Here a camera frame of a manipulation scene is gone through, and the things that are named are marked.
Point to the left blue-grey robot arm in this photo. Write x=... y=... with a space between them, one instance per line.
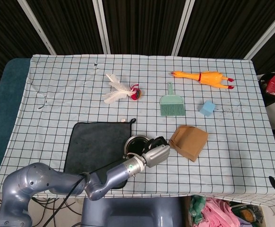
x=118 y=172

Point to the green plastic bag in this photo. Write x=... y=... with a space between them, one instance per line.
x=196 y=208

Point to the pink cloth bundle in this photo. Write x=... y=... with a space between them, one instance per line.
x=217 y=212

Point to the red carton box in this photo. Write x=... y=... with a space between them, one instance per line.
x=274 y=85

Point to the light blue foam cube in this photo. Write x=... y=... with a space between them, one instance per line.
x=207 y=108

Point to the white black checked tablecloth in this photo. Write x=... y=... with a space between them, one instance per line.
x=56 y=82

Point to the white feather red ball toy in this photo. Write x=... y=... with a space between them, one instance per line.
x=135 y=94

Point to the yellow rubber chicken toy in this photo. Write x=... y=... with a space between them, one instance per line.
x=210 y=78

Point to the dark folding screen white frame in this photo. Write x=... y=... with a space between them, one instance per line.
x=139 y=23

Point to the green mini hand broom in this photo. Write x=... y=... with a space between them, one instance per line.
x=172 y=105

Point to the blue-grey robot torso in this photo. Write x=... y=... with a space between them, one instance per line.
x=127 y=212

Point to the black waste bin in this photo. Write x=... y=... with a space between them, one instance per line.
x=262 y=95

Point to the black microfibre mat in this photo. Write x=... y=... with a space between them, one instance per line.
x=92 y=142

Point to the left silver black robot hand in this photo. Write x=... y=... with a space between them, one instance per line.
x=156 y=156

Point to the steel bowl with dark liquid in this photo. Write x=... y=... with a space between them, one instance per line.
x=133 y=146

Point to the brown cardboard box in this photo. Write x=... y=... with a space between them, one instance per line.
x=191 y=142

